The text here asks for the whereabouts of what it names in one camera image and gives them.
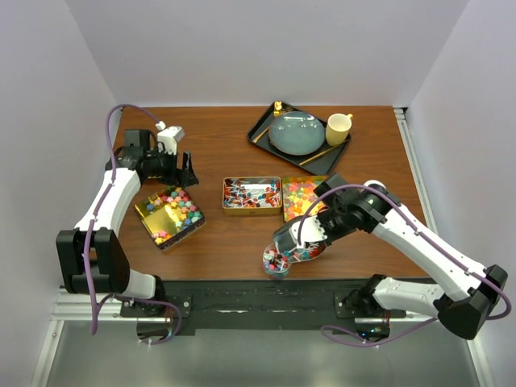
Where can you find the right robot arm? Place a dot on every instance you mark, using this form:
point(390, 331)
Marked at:
point(463, 292)

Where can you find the tin of lollipops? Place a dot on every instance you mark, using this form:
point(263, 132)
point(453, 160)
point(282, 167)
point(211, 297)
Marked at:
point(249, 196)

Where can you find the tin of gummy candies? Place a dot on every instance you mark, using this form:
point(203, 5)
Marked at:
point(298, 194)

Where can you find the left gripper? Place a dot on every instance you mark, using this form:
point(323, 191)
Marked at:
point(185, 176)

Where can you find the gold chopstick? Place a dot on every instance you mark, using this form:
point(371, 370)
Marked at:
point(317, 156)

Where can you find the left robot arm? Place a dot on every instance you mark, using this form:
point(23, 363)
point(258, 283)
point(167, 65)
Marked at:
point(91, 256)

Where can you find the blue-grey plate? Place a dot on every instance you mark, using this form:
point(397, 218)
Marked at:
point(296, 133)

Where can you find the metal scoop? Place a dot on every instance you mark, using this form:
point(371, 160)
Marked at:
point(284, 244)

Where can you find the clear glass jar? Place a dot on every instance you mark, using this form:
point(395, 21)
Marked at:
point(276, 266)

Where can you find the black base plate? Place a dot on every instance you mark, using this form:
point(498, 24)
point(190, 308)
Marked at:
point(288, 305)

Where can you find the silver jar lid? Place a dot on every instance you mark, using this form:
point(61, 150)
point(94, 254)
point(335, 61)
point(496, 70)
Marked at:
point(375, 184)

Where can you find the tin of star candies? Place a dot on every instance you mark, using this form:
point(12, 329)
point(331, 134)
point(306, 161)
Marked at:
point(169, 216)

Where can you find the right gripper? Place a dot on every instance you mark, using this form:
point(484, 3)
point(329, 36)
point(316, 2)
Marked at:
point(330, 235)

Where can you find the gold spoon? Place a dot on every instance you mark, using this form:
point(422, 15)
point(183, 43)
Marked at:
point(277, 108)

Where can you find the yellow cup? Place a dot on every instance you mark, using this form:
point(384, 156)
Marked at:
point(338, 127)

